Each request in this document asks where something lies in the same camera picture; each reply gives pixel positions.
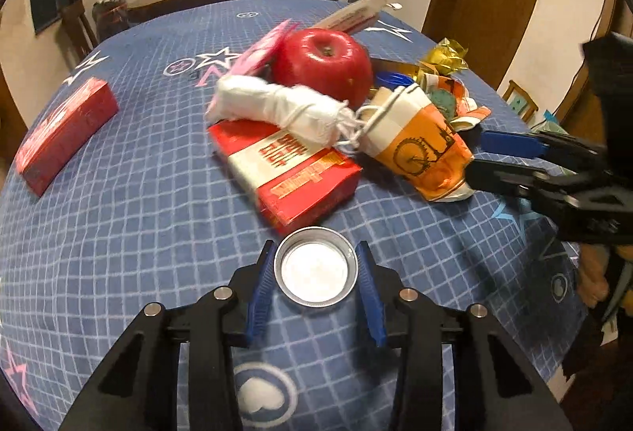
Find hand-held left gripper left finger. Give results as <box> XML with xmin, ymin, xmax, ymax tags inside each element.
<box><xmin>59</xmin><ymin>240</ymin><xmax>278</xmax><ymax>431</ymax></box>

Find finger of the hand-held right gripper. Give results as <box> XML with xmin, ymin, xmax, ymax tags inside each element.
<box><xmin>465</xmin><ymin>158</ymin><xmax>619</xmax><ymax>235</ymax></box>
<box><xmin>479</xmin><ymin>129</ymin><xmax>608</xmax><ymax>165</ymax></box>

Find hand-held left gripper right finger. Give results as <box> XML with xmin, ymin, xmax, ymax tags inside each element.
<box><xmin>355</xmin><ymin>240</ymin><xmax>574</xmax><ymax>431</ymax></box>

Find small round metal tin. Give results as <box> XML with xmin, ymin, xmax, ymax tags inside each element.
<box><xmin>274</xmin><ymin>227</ymin><xmax>358</xmax><ymax>310</ymax></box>

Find printed paper cup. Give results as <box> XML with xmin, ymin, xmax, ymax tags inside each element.
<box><xmin>420</xmin><ymin>72</ymin><xmax>493</xmax><ymax>132</ymax></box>

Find orange paper cup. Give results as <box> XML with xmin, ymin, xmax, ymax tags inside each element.
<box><xmin>358</xmin><ymin>85</ymin><xmax>476</xmax><ymax>204</ymax></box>

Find pink and white packet box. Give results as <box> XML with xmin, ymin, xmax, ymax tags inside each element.
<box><xmin>232</xmin><ymin>19</ymin><xmax>301</xmax><ymax>78</ymax></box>

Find person's right hand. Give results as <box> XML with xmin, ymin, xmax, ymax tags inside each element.
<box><xmin>576</xmin><ymin>243</ymin><xmax>611</xmax><ymax>309</ymax></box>

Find small light wooden chair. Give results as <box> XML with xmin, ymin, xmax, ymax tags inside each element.
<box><xmin>502</xmin><ymin>80</ymin><xmax>540</xmax><ymax>122</ymax></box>

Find gold foil wrapper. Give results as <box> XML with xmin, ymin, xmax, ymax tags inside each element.
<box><xmin>418</xmin><ymin>38</ymin><xmax>470</xmax><ymax>78</ymax></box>

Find red and white box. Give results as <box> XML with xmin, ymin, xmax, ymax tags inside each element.
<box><xmin>208</xmin><ymin>120</ymin><xmax>363</xmax><ymax>235</ymax></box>

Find blue plastic lid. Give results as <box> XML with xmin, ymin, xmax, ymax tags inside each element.
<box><xmin>374</xmin><ymin>71</ymin><xmax>413</xmax><ymax>90</ymax></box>

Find blue checked tablecloth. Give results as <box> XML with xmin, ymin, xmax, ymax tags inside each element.
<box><xmin>0</xmin><ymin>0</ymin><xmax>594</xmax><ymax>431</ymax></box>

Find red apple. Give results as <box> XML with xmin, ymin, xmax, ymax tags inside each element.
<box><xmin>271</xmin><ymin>28</ymin><xmax>374</xmax><ymax>110</ymax></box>

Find long beige tube box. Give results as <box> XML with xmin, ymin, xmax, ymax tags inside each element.
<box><xmin>314</xmin><ymin>0</ymin><xmax>401</xmax><ymax>36</ymax></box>

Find plain red box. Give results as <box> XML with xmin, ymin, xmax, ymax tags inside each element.
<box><xmin>15</xmin><ymin>77</ymin><xmax>119</xmax><ymax>198</ymax></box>

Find dark wooden chair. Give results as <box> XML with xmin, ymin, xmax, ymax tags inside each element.
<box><xmin>59</xmin><ymin>0</ymin><xmax>100</xmax><ymax>61</ymax></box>

